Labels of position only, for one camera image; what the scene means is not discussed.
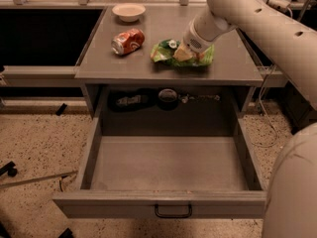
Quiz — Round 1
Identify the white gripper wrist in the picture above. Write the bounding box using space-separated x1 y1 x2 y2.
173 9 236 61

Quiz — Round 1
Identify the green rice chip bag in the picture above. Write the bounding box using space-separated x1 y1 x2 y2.
151 39 214 67

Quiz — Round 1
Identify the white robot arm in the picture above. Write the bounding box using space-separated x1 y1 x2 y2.
174 0 317 238

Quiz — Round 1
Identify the open grey top drawer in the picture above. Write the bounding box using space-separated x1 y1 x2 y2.
53 120 266 219

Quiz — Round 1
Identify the black tape roll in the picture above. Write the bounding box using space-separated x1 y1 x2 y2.
158 88 178 110

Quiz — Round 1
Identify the crushed orange soda can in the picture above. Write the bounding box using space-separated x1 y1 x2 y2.
111 28 145 56

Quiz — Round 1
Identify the white ceramic bowl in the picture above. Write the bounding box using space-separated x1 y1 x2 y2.
112 3 146 23

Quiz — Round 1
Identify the grey metal cabinet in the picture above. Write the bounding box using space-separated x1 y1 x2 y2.
74 5 264 137

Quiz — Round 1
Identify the metal rod on floor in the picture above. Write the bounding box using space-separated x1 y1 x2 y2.
0 171 77 189

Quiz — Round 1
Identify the black caster foot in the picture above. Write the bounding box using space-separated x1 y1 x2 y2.
0 162 18 178

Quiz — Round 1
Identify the white spiral hose fixture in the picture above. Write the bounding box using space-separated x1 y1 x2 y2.
267 0 290 12

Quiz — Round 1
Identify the white cable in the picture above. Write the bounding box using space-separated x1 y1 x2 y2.
251 62 281 149

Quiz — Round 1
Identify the black drawer handle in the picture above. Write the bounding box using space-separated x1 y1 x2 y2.
155 204 192 219

